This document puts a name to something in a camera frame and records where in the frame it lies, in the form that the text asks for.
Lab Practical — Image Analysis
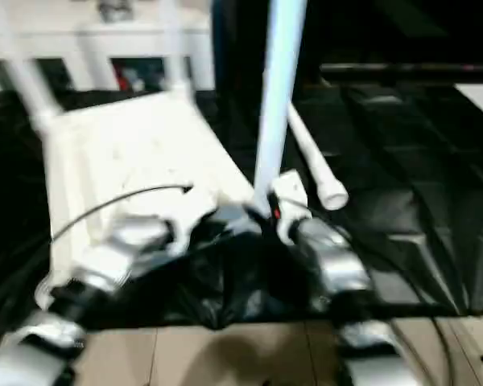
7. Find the dark long metal bar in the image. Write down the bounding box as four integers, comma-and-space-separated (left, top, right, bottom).
320, 62, 483, 84

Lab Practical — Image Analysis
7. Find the white plastic table top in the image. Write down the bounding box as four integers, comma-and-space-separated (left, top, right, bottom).
34, 86, 275, 301

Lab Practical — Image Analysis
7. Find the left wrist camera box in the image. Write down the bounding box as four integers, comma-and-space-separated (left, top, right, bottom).
164, 188, 218, 254

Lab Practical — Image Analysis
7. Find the black mat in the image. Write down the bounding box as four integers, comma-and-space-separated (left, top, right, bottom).
0, 86, 483, 333

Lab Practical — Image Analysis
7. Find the white plastic table leg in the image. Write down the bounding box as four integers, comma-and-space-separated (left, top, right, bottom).
160, 0, 195, 98
251, 0, 309, 218
285, 106, 349, 211
0, 23, 64, 136

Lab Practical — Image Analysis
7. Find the white cabinet with glass doors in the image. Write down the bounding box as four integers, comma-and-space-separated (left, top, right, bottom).
0, 0, 217, 92

